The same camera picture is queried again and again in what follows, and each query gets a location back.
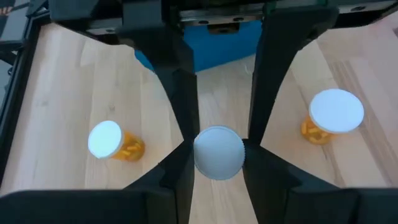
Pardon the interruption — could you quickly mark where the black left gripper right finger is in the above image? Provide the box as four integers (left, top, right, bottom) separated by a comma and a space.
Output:
242, 138, 398, 224

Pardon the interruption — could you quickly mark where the black aluminium table frame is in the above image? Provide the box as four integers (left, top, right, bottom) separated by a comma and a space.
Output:
0, 0, 50, 187

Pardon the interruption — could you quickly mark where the white ball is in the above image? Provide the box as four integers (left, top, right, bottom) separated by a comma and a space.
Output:
300, 88, 365, 146

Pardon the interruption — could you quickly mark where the small amber pill bottle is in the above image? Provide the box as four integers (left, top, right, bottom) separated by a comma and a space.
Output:
87, 120, 146, 162
193, 125, 246, 181

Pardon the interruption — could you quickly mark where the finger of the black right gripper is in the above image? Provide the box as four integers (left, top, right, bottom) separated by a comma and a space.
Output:
248, 5, 340, 144
123, 12, 200, 142

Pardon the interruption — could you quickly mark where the blue plastic bin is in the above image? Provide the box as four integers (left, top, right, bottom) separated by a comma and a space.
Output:
133, 20, 264, 74

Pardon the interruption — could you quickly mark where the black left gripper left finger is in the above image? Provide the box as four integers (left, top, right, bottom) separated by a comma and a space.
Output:
0, 139, 197, 224

